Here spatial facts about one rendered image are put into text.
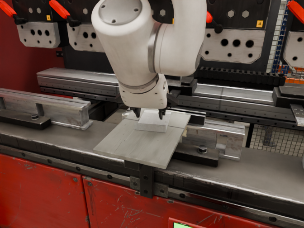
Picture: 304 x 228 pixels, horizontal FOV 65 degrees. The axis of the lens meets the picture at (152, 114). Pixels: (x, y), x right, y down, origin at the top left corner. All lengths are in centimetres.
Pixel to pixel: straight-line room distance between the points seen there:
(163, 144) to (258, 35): 34
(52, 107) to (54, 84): 32
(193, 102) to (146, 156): 49
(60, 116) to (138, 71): 62
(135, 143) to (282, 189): 40
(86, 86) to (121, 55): 82
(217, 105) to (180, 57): 64
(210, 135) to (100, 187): 41
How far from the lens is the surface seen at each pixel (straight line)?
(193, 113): 75
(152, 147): 57
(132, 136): 61
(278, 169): 79
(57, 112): 97
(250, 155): 82
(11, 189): 123
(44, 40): 87
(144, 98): 49
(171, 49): 34
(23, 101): 107
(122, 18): 34
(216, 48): 64
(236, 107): 97
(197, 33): 34
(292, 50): 64
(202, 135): 74
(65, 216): 110
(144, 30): 34
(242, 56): 64
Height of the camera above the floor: 132
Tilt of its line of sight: 26 degrees down
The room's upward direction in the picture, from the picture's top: straight up
